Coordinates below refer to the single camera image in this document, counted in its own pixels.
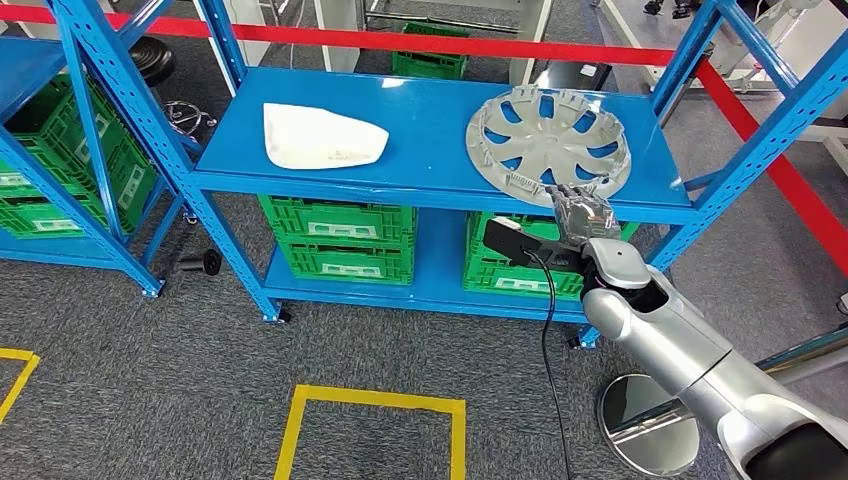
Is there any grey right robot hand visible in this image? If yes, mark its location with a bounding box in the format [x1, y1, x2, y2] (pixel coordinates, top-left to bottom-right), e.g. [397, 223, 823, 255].
[544, 184, 624, 248]

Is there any silver plastic wheel hubcap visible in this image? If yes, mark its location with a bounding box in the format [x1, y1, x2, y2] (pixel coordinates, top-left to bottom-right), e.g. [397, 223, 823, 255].
[464, 84, 633, 208]

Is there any blue metal shelf rack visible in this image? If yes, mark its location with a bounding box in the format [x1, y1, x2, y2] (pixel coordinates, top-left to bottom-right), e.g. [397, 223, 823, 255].
[0, 0, 200, 299]
[46, 0, 848, 349]

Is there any white workbench with green top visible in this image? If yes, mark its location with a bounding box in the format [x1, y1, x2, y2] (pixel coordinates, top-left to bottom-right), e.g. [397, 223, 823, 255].
[722, 0, 848, 177]

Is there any white plastic cover part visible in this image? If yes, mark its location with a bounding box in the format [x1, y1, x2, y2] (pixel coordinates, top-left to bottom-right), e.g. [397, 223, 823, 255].
[262, 102, 391, 171]

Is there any black box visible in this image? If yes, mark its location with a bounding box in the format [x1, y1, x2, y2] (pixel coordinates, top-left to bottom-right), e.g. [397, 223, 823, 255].
[533, 60, 614, 94]

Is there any yellow floor tape square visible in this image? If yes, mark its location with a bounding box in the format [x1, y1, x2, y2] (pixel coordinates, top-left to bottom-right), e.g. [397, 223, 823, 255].
[273, 384, 468, 480]

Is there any white table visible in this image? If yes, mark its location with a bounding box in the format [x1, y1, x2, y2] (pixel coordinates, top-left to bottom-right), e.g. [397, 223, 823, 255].
[312, 0, 554, 87]

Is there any black spool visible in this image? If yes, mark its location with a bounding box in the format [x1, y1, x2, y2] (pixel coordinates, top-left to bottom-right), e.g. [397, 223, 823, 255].
[177, 248, 223, 278]

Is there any white cabinet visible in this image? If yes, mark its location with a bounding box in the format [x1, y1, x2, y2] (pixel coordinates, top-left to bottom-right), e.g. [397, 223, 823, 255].
[192, 0, 273, 94]

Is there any black stool with chrome base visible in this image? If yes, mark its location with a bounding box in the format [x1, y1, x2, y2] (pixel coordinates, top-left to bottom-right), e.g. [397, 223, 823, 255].
[129, 36, 219, 144]

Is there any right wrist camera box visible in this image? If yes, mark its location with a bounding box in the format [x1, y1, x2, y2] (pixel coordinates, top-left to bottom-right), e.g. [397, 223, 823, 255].
[482, 217, 584, 273]

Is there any chrome stanchion post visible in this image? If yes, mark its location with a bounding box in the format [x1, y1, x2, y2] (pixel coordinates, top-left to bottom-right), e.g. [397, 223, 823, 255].
[597, 327, 848, 478]

